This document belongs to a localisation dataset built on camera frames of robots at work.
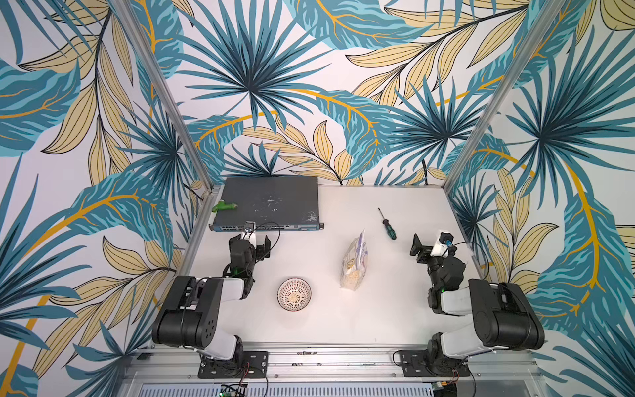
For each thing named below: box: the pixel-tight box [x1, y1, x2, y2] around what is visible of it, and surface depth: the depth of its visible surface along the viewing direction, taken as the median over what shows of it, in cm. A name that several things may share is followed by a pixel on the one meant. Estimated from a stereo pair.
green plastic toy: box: [211, 199, 239, 213], surface depth 106 cm
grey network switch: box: [208, 175, 325, 232], surface depth 109 cm
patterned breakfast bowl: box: [276, 277, 312, 312], surface depth 87 cm
